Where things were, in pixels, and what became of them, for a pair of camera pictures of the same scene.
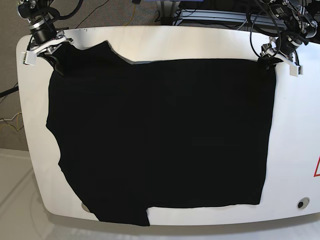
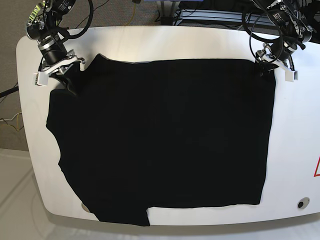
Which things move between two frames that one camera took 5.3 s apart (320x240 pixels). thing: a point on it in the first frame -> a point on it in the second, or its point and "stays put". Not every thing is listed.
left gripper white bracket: [65, 54] -> [53, 68]
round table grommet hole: [303, 203] stays put
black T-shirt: [162, 134] stays put
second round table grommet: [85, 207] stays put
